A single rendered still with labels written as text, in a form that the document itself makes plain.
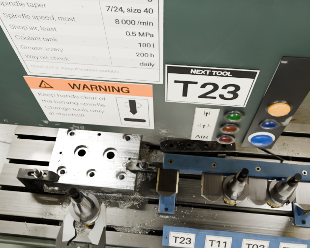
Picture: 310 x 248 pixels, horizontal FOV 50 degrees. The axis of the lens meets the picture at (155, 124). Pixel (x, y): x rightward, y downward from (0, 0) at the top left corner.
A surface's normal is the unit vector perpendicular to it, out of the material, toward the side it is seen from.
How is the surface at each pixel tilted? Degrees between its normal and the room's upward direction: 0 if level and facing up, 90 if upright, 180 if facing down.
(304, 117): 24
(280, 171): 0
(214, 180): 0
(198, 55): 90
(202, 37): 90
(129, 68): 90
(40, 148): 0
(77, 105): 90
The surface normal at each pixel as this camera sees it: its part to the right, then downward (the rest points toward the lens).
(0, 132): 0.39, -0.42
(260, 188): -0.02, -0.50
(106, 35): -0.10, 0.87
